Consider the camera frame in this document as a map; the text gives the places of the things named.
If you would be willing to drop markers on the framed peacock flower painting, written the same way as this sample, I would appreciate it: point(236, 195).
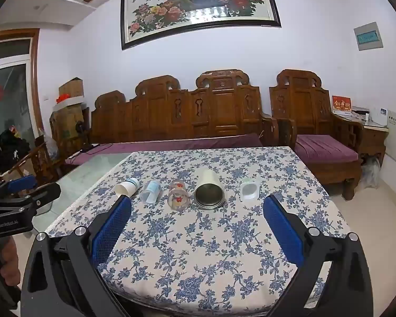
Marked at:
point(198, 6)

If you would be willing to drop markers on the red cloth item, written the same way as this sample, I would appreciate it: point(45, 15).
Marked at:
point(62, 98)

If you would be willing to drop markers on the pile of black clothes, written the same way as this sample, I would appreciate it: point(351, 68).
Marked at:
point(8, 152)

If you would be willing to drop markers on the person's left hand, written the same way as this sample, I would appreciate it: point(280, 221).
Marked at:
point(10, 261)

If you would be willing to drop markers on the grey wall box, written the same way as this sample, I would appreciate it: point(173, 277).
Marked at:
point(368, 36)

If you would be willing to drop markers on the square purple seat cushion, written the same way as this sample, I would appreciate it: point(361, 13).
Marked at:
point(325, 147)

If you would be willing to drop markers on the wooden chair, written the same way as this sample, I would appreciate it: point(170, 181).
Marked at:
point(41, 165)

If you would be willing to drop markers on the carved wooden sofa bench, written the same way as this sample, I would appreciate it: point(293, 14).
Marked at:
point(184, 112)

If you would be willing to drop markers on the clear blue plastic cup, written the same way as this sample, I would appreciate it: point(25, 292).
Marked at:
point(150, 192)

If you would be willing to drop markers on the red desk calendar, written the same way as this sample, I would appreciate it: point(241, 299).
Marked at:
point(341, 105)

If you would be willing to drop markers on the small cardboard box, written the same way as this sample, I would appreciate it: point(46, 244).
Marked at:
point(72, 89)

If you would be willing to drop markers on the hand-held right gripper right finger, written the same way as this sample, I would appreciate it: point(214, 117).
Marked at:
point(282, 229)

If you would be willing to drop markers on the large cardboard box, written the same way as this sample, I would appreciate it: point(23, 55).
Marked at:
point(67, 123)

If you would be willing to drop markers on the small white square cup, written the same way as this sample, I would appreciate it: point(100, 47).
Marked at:
point(249, 190)

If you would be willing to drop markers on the blue floral tablecloth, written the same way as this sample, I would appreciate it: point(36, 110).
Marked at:
point(201, 244)

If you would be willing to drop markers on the white cup with teal band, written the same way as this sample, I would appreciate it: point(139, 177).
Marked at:
point(127, 188)

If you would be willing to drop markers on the glass cup with red print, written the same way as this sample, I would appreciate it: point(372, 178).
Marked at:
point(178, 195)

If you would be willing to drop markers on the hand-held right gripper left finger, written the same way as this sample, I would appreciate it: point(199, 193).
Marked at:
point(112, 228)

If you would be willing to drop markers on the wooden side table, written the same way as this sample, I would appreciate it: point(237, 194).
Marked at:
point(374, 142)

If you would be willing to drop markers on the long purple seat cushion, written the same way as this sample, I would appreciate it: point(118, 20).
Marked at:
point(171, 145)

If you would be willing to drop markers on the clear plastic bag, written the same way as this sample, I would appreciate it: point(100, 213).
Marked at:
point(372, 171)

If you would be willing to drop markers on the carved wooden armchair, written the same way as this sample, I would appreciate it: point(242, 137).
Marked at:
point(303, 105)

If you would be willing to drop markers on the glass door with wooden frame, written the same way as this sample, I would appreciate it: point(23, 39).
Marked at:
point(10, 105)

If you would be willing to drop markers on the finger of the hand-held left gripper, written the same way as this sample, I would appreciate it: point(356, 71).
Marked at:
point(46, 193)
point(21, 184)

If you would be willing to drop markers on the cream steel-lined cup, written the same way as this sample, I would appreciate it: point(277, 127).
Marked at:
point(209, 188)

